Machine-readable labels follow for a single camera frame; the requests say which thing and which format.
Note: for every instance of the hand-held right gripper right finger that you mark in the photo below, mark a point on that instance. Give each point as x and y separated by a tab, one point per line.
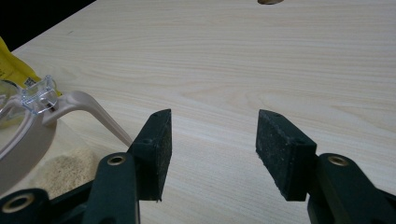
286	155

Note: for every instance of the beige powder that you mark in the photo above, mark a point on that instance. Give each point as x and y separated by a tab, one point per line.
67	169

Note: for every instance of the yellow pouch with green cap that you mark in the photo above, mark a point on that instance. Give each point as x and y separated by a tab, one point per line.
15	70

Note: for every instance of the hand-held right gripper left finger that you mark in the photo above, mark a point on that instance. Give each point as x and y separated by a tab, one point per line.
152	161

